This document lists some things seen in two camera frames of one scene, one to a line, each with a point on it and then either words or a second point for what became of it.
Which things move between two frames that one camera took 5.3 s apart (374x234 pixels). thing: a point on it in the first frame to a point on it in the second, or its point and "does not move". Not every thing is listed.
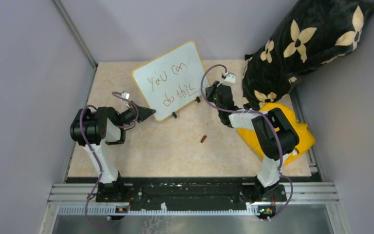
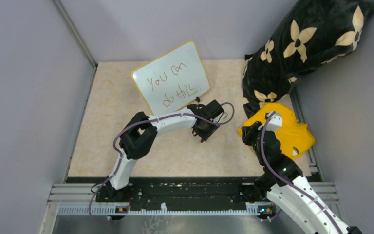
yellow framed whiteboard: [171, 80] does not move
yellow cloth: [305, 139] does not move
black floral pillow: [313, 32] does not move
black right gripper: [210, 90] to [248, 131]
